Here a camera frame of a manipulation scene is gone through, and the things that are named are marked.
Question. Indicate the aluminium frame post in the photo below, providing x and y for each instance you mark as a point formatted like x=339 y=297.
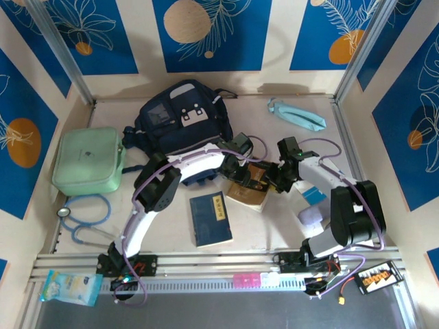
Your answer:
x=63 y=51
x=361 y=51

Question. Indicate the wet wipes packet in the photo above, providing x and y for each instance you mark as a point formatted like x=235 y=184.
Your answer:
x=68 y=286

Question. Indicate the black orange power board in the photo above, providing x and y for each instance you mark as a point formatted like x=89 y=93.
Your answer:
x=377 y=277

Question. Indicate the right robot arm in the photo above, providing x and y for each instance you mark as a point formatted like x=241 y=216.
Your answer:
x=356 y=219

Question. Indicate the clear pill organizer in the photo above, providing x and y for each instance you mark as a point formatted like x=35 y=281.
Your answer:
x=270 y=279

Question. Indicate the right aluminium table rail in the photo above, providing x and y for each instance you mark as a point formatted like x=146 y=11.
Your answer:
x=344 y=130

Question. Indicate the blue and white box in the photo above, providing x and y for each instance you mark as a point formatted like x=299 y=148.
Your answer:
x=313 y=195

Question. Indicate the navy blue backpack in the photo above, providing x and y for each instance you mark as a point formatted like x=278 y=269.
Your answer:
x=178 y=133

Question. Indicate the brown gold hardcover book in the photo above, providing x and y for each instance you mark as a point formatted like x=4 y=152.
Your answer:
x=247 y=195

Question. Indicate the white paper sheet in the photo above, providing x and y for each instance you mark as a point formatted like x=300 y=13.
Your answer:
x=363 y=244

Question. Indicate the lavender soft pouch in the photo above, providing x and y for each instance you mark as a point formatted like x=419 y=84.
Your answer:
x=308 y=216

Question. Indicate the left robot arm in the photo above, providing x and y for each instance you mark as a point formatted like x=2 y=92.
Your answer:
x=137 y=226

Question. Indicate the light blue stethoscope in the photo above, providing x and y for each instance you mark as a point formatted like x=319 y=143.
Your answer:
x=62 y=211

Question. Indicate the blue paperback notebook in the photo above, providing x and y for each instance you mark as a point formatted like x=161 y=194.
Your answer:
x=209 y=222

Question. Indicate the right aluminium frame post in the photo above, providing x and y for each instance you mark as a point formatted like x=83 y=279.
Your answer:
x=361 y=51

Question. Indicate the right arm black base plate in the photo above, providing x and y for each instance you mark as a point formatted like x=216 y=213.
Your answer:
x=288 y=262

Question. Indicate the light blue pencil case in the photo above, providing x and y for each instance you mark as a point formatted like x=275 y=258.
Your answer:
x=298 y=116

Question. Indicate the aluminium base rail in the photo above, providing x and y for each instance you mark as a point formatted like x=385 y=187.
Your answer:
x=219 y=264

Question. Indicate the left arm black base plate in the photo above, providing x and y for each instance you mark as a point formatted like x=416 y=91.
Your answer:
x=147 y=265

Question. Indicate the pink pill organizer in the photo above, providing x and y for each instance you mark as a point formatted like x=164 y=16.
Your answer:
x=247 y=280

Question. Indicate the mint green zip pouch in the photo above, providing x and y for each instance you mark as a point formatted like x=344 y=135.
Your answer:
x=85 y=161

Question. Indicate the left aluminium frame post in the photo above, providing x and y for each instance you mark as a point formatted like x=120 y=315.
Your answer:
x=63 y=51

